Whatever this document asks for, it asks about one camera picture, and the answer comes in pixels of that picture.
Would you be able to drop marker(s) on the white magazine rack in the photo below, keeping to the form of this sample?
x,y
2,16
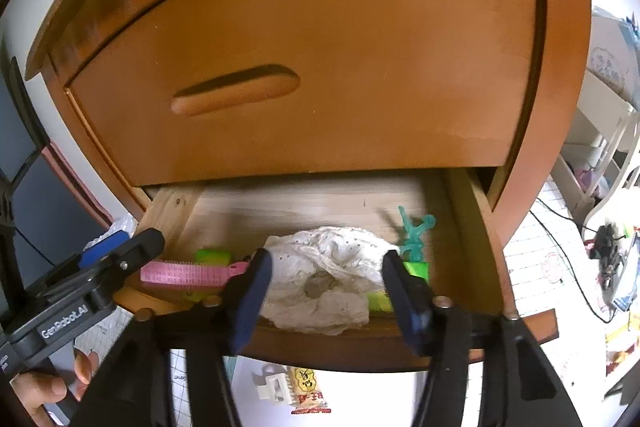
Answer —
x,y
597,171

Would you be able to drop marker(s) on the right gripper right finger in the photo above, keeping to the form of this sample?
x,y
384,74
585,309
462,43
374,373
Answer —
x,y
411,298

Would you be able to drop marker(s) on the cream lace cloth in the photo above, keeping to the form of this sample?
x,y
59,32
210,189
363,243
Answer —
x,y
321,277

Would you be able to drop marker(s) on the person's left hand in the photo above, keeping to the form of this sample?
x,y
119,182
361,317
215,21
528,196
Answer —
x,y
35,389

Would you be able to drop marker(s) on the clear plastic bag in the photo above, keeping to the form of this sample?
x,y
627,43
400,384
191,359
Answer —
x,y
124,226

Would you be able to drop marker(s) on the wooden drawer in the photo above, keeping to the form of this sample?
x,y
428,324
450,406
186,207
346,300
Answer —
x,y
470,270
212,89

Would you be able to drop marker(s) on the white teal-rimmed tray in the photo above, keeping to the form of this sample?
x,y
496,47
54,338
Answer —
x,y
356,399

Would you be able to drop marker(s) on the wooden nightstand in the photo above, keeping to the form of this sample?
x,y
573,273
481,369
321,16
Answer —
x,y
74,32

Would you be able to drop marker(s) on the fruit pattern tablecloth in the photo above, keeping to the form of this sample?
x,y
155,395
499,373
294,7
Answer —
x,y
546,267

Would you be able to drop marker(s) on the pink hair roller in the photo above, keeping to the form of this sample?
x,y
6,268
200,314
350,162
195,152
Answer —
x,y
188,275

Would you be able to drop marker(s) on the smartphone on stand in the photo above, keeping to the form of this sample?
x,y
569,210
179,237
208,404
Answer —
x,y
628,286

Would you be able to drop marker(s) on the green tissue pack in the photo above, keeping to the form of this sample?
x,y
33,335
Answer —
x,y
399,288
212,259

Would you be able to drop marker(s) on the yellow snack packet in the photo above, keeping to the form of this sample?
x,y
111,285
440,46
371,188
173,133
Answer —
x,y
309,398

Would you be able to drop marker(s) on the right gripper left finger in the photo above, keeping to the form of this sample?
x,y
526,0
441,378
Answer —
x,y
243,297

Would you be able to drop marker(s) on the green plastic figure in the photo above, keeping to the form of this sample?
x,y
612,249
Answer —
x,y
412,248

